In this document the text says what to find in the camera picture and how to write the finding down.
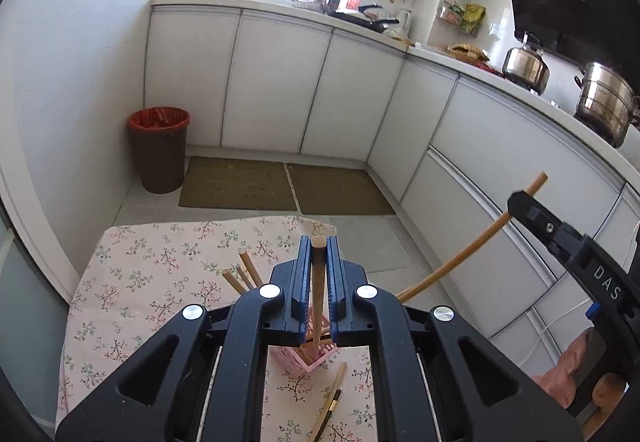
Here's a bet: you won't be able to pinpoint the bamboo chopstick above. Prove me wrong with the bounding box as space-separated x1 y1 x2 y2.
221 269 247 296
396 172 549 303
234 264 256 291
238 249 264 285
306 236 329 349
306 362 348 442

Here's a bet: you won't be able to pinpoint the frosted glass door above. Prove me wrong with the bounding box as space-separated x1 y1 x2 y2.
0 212 71 429

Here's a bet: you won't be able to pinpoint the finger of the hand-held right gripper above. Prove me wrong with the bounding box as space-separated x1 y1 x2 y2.
506 190 585 274

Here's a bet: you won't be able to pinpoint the steel kettle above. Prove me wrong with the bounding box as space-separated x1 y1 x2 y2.
502 32 551 96

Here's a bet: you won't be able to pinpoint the steel steamer pot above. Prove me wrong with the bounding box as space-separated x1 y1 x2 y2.
573 62 640 149

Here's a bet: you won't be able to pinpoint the snack packets on wall rack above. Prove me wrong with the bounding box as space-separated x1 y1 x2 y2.
439 0 487 38

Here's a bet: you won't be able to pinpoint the bamboo trivet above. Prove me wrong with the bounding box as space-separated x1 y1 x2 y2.
446 43 492 64

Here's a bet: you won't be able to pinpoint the person's right hand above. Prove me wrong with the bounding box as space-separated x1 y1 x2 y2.
532 328 627 410

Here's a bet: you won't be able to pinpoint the brown trash bin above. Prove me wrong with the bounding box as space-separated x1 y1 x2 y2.
128 107 191 194

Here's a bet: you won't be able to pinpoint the red trash bag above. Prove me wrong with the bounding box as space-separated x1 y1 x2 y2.
128 106 191 132

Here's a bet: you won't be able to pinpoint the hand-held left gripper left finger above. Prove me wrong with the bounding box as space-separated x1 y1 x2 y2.
55 235 313 442

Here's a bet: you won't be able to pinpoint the olive floor mat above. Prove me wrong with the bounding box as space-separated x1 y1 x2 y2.
286 163 396 216
179 156 298 212

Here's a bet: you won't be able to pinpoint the white kitchen cabinets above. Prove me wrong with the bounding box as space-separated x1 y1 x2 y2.
144 4 640 373

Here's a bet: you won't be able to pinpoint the black frying pan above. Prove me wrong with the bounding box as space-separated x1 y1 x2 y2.
330 3 401 34

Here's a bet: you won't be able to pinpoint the dark chopstick with gold band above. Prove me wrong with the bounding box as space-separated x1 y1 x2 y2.
312 388 345 442

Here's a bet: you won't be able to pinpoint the white kitchen countertop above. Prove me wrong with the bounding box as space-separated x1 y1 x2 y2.
150 0 640 203

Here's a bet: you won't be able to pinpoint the white cable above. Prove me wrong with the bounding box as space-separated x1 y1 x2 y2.
519 301 597 368

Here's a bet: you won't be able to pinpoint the floral tablecloth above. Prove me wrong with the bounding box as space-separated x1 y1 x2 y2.
55 216 377 442

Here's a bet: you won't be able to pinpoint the pink plastic utensil basket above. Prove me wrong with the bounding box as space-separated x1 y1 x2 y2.
270 307 339 378

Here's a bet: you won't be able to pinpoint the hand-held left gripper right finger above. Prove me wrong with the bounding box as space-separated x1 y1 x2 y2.
325 235 583 442

